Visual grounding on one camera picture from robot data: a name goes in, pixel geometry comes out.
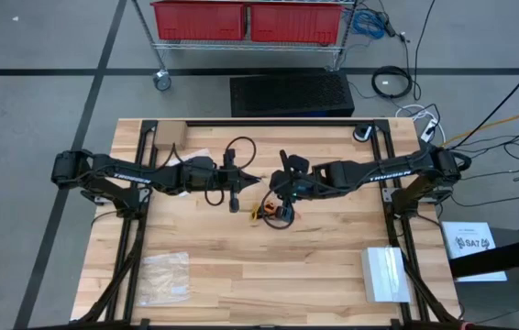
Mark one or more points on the small cardboard box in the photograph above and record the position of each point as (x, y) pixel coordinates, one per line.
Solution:
(170, 134)

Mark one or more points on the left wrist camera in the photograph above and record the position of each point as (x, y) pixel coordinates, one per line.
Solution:
(202, 166)

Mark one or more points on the black aluminium table frame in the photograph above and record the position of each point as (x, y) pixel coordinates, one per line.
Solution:
(278, 123)

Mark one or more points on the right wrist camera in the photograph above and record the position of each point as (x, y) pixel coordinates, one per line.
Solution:
(299, 163)

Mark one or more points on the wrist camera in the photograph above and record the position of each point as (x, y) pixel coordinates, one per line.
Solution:
(202, 166)
(299, 163)

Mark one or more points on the black perforated metal case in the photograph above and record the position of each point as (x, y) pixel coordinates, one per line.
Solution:
(291, 94)

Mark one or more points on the orange rubber band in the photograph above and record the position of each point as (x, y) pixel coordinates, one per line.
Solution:
(271, 208)

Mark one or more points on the red plastic bin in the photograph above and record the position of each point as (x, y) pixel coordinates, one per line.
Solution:
(296, 23)
(200, 20)

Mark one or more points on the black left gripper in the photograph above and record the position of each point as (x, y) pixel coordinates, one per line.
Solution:
(233, 183)

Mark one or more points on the grey side table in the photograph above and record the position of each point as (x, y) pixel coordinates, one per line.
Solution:
(507, 304)

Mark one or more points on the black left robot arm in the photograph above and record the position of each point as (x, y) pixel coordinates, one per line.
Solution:
(103, 164)

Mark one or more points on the black beam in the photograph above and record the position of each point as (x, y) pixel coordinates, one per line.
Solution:
(507, 256)

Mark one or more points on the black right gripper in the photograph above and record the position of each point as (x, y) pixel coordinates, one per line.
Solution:
(301, 188)

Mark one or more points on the white printed paper sheet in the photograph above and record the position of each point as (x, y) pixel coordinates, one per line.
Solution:
(470, 243)

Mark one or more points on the white power strip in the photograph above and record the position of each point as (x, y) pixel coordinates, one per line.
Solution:
(428, 130)

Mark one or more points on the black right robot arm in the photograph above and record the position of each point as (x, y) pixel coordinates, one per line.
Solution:
(388, 175)

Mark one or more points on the white box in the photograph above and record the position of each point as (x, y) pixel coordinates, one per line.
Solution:
(385, 275)

